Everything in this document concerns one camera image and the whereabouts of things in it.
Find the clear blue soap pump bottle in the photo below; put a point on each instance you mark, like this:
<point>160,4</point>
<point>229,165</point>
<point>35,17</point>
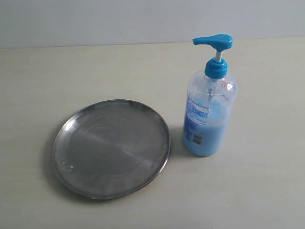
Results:
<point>211,94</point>

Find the round steel plate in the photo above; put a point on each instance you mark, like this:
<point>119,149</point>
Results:
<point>111,149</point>

